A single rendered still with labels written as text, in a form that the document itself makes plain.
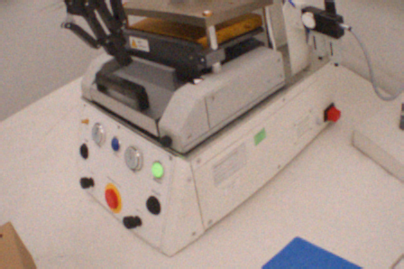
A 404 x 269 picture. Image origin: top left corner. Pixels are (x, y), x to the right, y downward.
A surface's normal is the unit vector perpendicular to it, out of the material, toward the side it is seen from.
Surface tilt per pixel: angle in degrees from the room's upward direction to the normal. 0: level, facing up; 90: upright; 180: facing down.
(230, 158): 90
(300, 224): 0
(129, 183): 65
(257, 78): 90
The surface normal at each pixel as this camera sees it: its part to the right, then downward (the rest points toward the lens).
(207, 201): 0.69, 0.33
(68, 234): -0.13, -0.82
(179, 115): -0.56, -0.31
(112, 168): -0.70, 0.08
